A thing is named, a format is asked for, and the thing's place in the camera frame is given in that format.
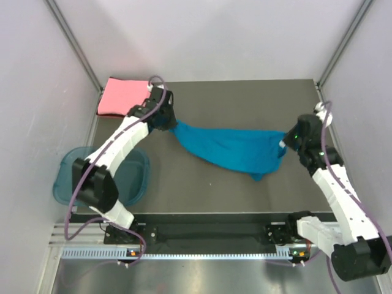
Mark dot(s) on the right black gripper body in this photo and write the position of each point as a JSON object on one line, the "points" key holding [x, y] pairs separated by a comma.
{"points": [[293, 141]]}

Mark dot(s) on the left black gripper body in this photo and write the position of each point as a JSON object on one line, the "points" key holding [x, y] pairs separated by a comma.
{"points": [[168, 120]]}

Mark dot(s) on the blue t shirt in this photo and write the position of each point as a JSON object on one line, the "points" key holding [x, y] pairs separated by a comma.
{"points": [[255, 152]]}

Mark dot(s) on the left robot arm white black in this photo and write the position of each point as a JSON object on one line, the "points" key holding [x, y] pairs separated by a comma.
{"points": [[93, 177]]}

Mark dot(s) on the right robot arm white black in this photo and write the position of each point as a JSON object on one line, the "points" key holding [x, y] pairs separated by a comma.
{"points": [[357, 249]]}

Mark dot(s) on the pink folded t shirt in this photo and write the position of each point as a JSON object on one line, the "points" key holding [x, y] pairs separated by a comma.
{"points": [[137, 92]]}

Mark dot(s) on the blue translucent plastic bin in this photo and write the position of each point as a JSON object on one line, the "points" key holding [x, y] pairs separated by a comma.
{"points": [[131, 177]]}

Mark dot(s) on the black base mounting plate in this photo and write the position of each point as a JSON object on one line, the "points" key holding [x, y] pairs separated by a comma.
{"points": [[211, 233]]}

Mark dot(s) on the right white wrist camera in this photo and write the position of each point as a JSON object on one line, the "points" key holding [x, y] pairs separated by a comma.
{"points": [[322, 111]]}

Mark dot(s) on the grey slotted cable duct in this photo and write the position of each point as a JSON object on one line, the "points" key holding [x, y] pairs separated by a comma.
{"points": [[123, 253]]}

